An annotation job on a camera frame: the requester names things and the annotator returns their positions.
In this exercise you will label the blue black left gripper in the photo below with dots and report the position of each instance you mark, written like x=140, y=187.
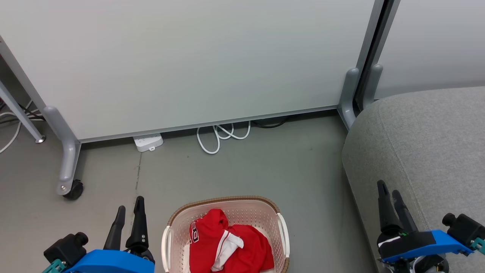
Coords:
x=113, y=263

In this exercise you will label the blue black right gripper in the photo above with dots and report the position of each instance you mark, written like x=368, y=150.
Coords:
x=416, y=244

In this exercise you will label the red jersey with number print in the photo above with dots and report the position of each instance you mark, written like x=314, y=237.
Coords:
x=208, y=227

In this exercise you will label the grey fabric sofa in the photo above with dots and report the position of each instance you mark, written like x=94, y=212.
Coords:
x=416, y=144

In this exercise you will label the black caster wheel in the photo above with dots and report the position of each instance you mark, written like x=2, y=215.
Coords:
x=75, y=189

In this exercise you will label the white power strip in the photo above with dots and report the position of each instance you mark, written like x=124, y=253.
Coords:
x=148, y=142

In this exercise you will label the grey partition leg with caster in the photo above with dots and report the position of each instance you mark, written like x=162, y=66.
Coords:
x=68, y=151

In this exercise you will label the beige plastic laundry basket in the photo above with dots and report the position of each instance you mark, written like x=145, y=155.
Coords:
x=250, y=214

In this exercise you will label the grey metal table leg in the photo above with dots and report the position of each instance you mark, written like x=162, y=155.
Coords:
x=21, y=113

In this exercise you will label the narrow white partition panel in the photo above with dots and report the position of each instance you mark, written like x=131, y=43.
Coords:
x=435, y=41

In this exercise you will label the large white partition panel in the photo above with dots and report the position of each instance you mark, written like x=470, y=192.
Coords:
x=189, y=57

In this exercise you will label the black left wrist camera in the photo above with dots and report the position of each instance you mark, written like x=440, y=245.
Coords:
x=66, y=248

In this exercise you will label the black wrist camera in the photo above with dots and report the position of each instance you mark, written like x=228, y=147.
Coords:
x=464, y=227
x=66, y=248

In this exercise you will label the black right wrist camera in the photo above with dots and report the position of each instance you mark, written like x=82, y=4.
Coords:
x=464, y=227

